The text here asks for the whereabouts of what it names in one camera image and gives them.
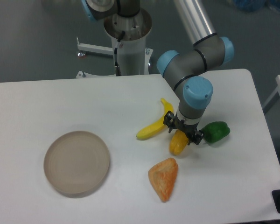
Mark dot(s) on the orange toy croissant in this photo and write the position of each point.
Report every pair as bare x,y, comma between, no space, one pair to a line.
162,177

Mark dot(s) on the green toy pepper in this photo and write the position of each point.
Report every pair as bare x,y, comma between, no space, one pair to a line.
215,131

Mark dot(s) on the yellow toy banana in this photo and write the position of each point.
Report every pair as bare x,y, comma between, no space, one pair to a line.
156,127

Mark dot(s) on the blue plastic bags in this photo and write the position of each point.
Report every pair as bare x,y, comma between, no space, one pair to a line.
251,6

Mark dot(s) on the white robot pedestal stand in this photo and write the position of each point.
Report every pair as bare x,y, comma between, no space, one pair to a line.
128,36

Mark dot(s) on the beige round plate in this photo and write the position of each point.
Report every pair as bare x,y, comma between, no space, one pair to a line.
77,163

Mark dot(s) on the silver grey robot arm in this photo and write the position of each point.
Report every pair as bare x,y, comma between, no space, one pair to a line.
183,73

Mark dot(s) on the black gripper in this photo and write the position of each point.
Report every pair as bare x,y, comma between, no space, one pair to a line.
184,124

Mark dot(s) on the yellow toy pepper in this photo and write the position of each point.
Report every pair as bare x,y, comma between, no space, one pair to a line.
178,142

